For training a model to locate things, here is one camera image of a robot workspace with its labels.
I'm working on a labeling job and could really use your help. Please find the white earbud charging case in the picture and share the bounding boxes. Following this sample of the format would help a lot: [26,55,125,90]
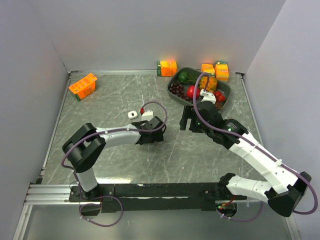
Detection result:
[127,110,138,120]

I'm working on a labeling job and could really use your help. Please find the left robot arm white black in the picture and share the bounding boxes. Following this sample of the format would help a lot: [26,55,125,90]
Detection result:
[61,116,167,201]

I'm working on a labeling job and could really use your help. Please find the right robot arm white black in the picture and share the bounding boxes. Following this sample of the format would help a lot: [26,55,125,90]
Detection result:
[179,101,312,217]

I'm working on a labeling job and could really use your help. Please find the red cherry bunch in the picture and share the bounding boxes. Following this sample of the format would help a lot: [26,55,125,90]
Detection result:
[213,90,226,110]

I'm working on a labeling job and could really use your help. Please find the red apple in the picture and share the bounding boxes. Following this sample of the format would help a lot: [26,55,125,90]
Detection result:
[186,85,200,99]

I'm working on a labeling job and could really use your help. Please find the orange spiky fruit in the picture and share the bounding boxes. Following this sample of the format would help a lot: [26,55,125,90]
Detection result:
[198,76,218,92]

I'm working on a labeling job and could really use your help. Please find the dark grey fruit tray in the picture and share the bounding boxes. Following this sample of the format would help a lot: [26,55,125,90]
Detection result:
[166,67,232,111]

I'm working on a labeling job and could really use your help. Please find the green leafy sprig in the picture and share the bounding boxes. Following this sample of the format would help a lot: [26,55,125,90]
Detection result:
[187,73,198,85]

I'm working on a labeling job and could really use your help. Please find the purple grape bunch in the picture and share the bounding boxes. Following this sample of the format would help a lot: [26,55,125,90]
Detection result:
[168,82,192,103]

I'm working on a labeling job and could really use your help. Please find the orange juice carton lying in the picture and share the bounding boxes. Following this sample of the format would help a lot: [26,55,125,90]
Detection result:
[201,63,216,77]

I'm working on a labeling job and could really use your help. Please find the green lime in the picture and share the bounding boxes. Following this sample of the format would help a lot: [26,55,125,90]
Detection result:
[178,71,189,83]

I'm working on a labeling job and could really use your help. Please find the orange juice carton right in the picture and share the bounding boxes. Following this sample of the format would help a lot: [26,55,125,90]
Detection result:
[214,61,229,82]

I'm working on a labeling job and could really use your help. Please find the orange juice carton centre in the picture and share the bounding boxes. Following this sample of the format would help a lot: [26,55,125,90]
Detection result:
[157,61,178,77]

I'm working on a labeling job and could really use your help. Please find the orange juice carton left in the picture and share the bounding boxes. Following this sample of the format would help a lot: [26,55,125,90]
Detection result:
[68,73,98,101]

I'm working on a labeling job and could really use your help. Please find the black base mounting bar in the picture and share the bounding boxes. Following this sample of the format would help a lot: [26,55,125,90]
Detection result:
[68,182,248,217]

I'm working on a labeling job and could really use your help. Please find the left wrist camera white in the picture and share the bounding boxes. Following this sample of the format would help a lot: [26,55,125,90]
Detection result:
[140,108,154,121]

